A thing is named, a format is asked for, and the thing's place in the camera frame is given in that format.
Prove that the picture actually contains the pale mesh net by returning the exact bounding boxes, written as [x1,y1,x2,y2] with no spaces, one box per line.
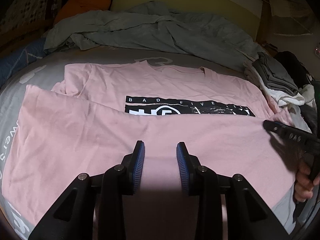
[270,0,313,35]

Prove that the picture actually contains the white folded garment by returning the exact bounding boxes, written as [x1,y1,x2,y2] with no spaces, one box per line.
[244,67,305,107]

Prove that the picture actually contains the black clothing pile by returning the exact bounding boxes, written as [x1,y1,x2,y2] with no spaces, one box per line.
[275,51,316,85]

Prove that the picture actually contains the person's right hand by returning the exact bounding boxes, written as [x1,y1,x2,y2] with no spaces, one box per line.
[294,161,317,203]

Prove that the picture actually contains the pink printed T-shirt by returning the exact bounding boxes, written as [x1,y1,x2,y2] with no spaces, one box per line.
[1,62,297,240]

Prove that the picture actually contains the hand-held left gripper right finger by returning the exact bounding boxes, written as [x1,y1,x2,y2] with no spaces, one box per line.
[176,141,290,240]

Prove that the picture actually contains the grey crumpled blanket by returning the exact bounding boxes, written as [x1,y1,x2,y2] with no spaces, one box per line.
[44,1,265,63]

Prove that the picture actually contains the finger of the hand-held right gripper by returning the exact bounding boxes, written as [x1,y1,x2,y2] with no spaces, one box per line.
[263,120,288,138]

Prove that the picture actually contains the orange carrot plush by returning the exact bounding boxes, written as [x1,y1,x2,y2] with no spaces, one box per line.
[54,0,114,27]

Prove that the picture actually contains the blue pillow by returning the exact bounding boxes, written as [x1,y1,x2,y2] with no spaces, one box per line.
[0,39,49,85]

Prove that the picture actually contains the beige plaid hanging cloth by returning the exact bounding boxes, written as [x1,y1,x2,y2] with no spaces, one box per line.
[0,0,54,30]

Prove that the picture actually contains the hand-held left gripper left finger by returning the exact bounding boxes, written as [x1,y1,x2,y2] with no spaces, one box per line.
[29,140,146,240]

